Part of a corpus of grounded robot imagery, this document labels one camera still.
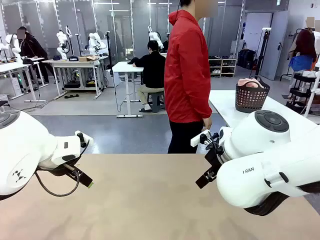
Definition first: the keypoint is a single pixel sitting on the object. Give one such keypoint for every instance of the person's right hand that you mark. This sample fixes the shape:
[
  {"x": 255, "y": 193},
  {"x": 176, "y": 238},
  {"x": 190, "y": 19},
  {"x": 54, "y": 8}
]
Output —
[{"x": 208, "y": 123}]

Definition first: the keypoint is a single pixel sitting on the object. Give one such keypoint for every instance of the grey door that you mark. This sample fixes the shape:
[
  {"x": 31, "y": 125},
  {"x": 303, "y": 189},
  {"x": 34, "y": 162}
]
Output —
[{"x": 277, "y": 45}]

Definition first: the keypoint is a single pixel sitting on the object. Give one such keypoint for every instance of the person with dark red hair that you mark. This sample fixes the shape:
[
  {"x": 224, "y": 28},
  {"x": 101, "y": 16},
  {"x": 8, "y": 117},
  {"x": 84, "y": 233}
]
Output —
[{"x": 305, "y": 42}]

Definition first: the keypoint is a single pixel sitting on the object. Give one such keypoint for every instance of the wooden shoe rack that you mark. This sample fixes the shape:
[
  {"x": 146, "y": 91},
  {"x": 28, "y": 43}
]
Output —
[{"x": 222, "y": 67}]

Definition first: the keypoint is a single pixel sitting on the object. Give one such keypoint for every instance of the black tripod stand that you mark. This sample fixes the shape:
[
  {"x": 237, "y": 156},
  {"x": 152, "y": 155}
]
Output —
[{"x": 263, "y": 50}]

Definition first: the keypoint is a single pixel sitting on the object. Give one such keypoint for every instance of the standing person in black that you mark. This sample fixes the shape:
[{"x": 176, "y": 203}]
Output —
[{"x": 32, "y": 50}]

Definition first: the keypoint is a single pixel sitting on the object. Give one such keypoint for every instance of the cardboard box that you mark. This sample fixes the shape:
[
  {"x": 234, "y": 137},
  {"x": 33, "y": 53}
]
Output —
[{"x": 87, "y": 58}]

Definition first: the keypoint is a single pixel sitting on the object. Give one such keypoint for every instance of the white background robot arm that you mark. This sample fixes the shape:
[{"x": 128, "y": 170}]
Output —
[
  {"x": 96, "y": 42},
  {"x": 62, "y": 42},
  {"x": 155, "y": 37},
  {"x": 12, "y": 45}
]

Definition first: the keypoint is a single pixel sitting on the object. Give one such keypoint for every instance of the person in red jacket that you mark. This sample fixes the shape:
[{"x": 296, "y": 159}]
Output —
[{"x": 185, "y": 70}]

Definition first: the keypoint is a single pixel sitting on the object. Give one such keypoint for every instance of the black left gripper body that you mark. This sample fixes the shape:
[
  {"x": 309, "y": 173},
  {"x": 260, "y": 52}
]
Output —
[{"x": 58, "y": 170}]

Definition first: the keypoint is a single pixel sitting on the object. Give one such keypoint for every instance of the black suitcase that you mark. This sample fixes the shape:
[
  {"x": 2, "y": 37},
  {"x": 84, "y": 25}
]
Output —
[{"x": 246, "y": 58}]

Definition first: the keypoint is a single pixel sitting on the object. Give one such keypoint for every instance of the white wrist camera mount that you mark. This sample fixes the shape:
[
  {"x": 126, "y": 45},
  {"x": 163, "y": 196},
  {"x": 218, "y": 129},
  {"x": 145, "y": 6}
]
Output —
[
  {"x": 197, "y": 140},
  {"x": 87, "y": 140}
]

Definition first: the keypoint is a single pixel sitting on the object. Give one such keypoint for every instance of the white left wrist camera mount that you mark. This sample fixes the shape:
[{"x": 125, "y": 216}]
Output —
[{"x": 87, "y": 140}]

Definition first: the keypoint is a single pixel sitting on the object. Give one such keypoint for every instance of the white desk with robots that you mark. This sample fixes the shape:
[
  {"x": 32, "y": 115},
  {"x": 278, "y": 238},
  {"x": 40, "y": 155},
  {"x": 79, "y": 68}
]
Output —
[{"x": 72, "y": 62}]

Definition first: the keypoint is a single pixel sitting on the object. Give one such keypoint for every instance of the red-sleeved right forearm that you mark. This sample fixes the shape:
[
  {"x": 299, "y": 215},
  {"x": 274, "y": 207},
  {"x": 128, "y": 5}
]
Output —
[{"x": 205, "y": 102}]

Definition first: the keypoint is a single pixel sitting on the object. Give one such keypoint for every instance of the white side table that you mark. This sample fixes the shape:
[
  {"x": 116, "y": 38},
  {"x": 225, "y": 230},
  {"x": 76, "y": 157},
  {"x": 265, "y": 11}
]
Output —
[{"x": 225, "y": 105}]

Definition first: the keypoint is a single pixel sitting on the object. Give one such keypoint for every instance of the pink towel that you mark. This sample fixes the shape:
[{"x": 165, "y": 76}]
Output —
[{"x": 250, "y": 83}]

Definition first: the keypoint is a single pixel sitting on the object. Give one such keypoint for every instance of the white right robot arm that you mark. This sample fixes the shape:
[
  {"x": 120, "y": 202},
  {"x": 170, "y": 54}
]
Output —
[{"x": 252, "y": 147}]

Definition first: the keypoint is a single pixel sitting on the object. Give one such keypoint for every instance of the black trousers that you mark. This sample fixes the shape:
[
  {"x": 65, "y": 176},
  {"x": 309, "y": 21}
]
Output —
[{"x": 182, "y": 137}]

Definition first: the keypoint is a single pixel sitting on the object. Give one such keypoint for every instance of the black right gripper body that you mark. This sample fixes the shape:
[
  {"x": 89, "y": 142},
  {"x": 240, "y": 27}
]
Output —
[{"x": 214, "y": 160}]

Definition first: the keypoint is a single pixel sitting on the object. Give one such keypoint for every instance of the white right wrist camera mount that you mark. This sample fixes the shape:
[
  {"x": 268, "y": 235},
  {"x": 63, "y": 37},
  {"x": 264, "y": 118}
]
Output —
[{"x": 197, "y": 140}]

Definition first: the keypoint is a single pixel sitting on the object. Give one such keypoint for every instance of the dark perforated laundry basket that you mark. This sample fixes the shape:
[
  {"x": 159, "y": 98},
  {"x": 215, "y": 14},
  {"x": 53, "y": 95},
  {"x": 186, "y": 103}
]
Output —
[{"x": 251, "y": 98}]

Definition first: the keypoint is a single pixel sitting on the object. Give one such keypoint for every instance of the grey stool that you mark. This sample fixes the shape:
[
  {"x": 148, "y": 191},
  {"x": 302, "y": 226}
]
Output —
[{"x": 156, "y": 101}]

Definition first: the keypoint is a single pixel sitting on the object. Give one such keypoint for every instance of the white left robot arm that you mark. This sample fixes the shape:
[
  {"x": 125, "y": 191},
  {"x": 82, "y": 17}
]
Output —
[{"x": 25, "y": 140}]

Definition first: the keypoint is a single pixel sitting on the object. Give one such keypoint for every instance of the black rolling cart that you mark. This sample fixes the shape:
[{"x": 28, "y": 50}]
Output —
[{"x": 300, "y": 87}]

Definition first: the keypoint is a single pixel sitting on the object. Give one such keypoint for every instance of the black controller box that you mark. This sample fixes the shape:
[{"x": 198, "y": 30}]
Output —
[{"x": 72, "y": 85}]

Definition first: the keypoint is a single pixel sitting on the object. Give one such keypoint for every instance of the white standing desk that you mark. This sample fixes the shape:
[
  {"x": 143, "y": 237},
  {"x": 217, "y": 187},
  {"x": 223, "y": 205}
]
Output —
[{"x": 125, "y": 67}]

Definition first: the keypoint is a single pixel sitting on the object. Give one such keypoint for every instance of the person's blurred head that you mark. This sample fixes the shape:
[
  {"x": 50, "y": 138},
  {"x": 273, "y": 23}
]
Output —
[{"x": 197, "y": 6}]

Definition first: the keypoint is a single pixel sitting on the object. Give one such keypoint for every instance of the seated person in black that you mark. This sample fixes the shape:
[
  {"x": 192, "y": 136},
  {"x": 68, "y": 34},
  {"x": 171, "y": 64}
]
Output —
[{"x": 151, "y": 70}]

